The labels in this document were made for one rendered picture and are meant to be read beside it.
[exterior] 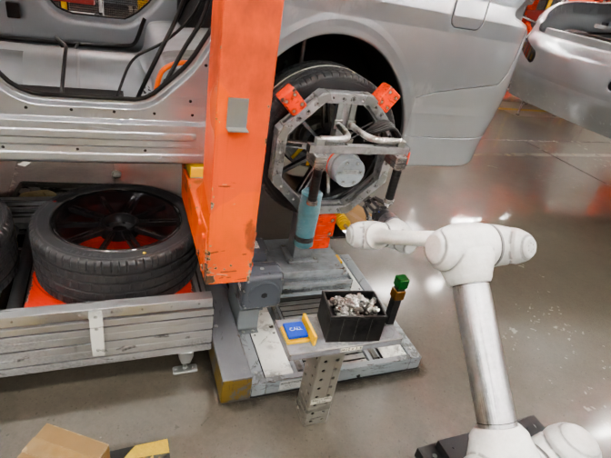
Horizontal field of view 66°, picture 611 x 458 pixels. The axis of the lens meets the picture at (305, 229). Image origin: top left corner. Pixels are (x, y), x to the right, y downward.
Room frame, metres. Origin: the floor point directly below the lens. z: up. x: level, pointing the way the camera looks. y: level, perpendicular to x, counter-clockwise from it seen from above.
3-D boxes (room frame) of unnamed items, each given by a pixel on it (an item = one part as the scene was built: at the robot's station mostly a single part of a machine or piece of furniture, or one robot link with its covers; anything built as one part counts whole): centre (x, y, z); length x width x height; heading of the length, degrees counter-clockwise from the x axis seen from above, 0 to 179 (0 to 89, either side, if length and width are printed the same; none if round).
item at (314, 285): (2.04, 0.01, 0.13); 0.50 x 0.36 x 0.10; 115
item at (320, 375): (1.26, -0.16, 0.21); 0.10 x 0.10 x 0.42; 25
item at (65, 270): (1.64, 0.77, 0.39); 0.66 x 0.66 x 0.24
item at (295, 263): (2.04, 0.01, 0.32); 0.40 x 0.30 x 0.28; 115
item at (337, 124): (1.73, -0.02, 1.03); 0.19 x 0.18 x 0.11; 25
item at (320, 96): (1.89, -0.06, 0.85); 0.54 x 0.07 x 0.54; 115
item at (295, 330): (1.20, -0.03, 0.47); 0.07 x 0.07 x 0.02; 25
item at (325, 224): (1.92, -0.04, 0.48); 0.16 x 0.12 x 0.17; 25
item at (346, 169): (1.82, -0.09, 0.85); 0.21 x 0.14 x 0.14; 25
